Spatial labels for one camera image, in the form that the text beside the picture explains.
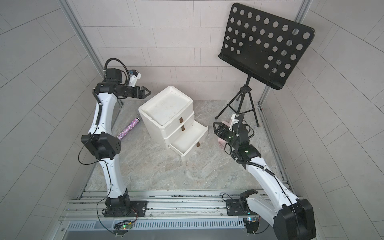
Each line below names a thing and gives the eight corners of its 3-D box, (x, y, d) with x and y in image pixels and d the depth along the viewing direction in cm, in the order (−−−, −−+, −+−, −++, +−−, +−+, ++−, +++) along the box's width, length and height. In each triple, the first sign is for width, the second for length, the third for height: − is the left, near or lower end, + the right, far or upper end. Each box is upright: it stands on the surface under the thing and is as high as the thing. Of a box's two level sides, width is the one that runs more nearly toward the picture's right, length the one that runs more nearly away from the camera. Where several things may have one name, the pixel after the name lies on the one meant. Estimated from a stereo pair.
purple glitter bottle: (118, 138, 97) (116, 136, 95) (138, 119, 108) (136, 116, 106) (121, 140, 97) (119, 137, 94) (140, 120, 107) (139, 118, 105)
